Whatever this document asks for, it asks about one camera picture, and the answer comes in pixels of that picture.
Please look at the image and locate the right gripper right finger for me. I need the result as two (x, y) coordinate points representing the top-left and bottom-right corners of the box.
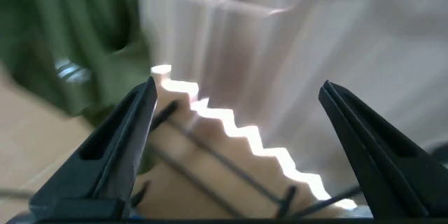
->
(317, 79), (448, 218)

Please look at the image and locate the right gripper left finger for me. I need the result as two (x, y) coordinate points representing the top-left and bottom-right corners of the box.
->
(29, 76), (158, 220)

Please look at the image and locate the green long-sleeved shirt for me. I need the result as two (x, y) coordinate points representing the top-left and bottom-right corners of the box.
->
(0, 0), (155, 174)

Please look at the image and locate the black clothes rack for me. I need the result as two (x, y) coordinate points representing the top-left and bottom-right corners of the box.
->
(131, 99), (363, 218)

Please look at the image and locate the beige curtain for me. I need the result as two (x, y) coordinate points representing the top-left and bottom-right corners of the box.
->
(138, 0), (448, 200)

